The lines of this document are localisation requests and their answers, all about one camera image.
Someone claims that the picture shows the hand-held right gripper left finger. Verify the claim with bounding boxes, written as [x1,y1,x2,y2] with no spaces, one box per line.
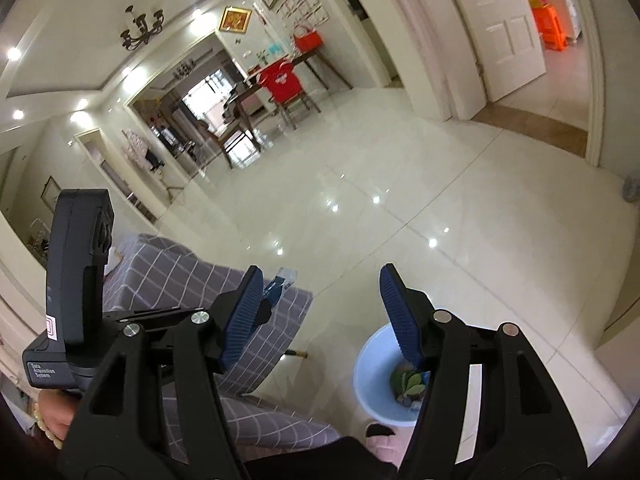
[57,265,266,480]

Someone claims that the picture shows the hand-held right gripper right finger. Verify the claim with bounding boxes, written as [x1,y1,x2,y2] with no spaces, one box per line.
[378,262,589,480]

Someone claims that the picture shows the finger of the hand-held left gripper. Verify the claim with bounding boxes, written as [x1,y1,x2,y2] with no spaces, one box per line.
[102,299,274,335]

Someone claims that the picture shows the blue plastic packet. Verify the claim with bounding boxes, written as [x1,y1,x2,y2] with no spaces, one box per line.
[265,267,299,307]

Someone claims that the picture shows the light blue plastic bucket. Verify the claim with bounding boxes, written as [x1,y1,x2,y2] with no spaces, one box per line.
[353,322,436,428]

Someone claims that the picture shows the person's left forearm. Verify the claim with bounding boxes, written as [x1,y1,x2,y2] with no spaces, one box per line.
[30,390,82,451]

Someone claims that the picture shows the blue checked tablecloth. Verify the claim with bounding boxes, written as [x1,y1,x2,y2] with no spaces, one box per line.
[102,232,343,461]

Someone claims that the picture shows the white coat rack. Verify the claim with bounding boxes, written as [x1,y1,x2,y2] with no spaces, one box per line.
[27,220,51,261]

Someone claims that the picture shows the framed ink drawing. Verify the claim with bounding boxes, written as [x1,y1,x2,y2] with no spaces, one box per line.
[41,176,62,208]

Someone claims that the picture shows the wooden tripod stand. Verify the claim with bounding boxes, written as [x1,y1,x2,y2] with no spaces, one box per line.
[160,167,183,201]

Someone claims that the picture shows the hanging jackets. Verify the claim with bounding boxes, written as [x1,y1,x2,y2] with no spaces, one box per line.
[122,129,166,171]

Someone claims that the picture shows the pink slipper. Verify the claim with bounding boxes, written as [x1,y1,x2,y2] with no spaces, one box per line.
[365,422,416,463]

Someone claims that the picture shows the wooden dining chair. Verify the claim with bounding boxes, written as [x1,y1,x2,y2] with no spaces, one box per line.
[202,120,261,168]

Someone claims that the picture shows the person's dark trousers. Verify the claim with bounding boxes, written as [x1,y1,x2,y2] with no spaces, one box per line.
[240,435,406,480]

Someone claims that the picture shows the wooden chair with shirt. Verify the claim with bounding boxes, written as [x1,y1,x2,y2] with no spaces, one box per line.
[257,60,321,131]

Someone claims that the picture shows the red shirt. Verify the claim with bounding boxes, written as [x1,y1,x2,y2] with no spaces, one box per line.
[257,60,306,103]

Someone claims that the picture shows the black chandelier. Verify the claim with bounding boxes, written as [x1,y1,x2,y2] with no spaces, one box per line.
[119,5,166,52]

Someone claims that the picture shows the wooden dining table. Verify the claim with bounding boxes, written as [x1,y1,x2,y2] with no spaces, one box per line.
[227,52,353,151]

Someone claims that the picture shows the red bag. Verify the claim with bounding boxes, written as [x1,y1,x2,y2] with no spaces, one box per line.
[292,22,321,53]

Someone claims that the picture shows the gold diamond framed picture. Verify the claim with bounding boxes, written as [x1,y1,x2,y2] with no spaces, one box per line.
[219,6,252,36]

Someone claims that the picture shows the white panel door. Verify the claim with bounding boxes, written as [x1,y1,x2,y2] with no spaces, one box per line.
[440,0,547,103]

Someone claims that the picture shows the orange plastic stool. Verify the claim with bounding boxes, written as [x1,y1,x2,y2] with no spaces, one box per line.
[532,5,568,53]

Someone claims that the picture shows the yellow bead bracelet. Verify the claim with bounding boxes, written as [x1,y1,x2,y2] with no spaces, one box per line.
[32,400,64,450]

